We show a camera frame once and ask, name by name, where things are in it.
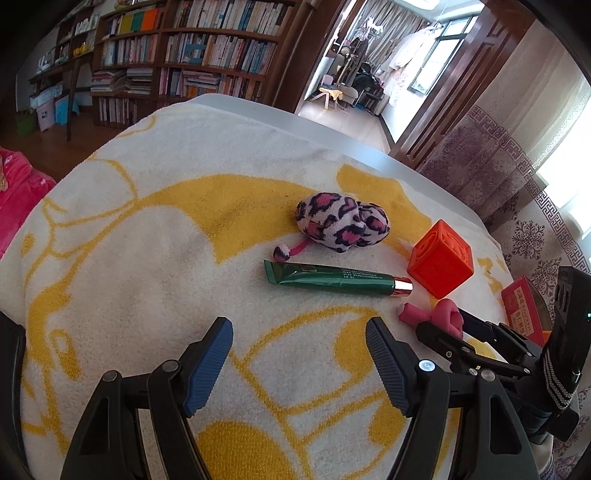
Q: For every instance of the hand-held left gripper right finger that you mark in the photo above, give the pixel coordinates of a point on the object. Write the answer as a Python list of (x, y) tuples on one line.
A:
[(392, 369)]

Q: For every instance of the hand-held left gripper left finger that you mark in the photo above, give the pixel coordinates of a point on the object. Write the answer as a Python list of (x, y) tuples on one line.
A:
[(207, 369)]

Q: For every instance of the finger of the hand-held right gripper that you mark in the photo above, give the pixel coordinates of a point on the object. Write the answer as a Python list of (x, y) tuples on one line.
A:
[(475, 325), (438, 337)]

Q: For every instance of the pink foam hair curler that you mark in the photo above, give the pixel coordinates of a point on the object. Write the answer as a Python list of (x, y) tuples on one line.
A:
[(443, 311)]

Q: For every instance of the red cardboard box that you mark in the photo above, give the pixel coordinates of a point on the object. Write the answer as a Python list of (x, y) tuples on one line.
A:
[(521, 300)]

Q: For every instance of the dark orange rubber cube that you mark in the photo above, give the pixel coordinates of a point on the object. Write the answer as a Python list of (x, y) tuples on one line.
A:
[(438, 263)]

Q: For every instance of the dark green cream tube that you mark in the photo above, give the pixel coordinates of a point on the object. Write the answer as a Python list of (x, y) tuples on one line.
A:
[(323, 277)]

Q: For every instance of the white yellow printed blanket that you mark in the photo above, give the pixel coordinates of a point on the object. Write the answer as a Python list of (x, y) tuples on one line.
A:
[(138, 277)]

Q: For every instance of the leopard print plush toy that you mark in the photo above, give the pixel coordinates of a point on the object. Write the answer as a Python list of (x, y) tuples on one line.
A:
[(332, 217)]

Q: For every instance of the patterned purple curtain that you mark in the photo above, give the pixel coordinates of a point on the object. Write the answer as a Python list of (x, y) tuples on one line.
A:
[(508, 161)]

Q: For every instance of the pink fleece blanket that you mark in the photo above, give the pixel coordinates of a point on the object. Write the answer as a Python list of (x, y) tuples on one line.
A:
[(18, 194)]

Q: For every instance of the small wooden stool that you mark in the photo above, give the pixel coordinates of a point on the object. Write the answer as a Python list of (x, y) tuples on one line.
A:
[(330, 94)]

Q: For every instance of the blue storage bin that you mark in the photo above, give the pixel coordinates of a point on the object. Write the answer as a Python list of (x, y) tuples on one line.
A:
[(67, 110)]

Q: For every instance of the pink storage bin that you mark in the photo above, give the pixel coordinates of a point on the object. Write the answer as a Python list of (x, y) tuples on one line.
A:
[(42, 115)]

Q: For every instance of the green basket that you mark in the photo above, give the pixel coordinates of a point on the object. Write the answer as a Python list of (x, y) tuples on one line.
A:
[(26, 122)]

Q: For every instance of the large wooden bookshelf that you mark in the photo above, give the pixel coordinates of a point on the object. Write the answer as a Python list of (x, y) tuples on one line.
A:
[(207, 46)]

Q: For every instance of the small wooden shelf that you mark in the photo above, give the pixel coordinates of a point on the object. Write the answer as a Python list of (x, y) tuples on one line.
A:
[(69, 64)]

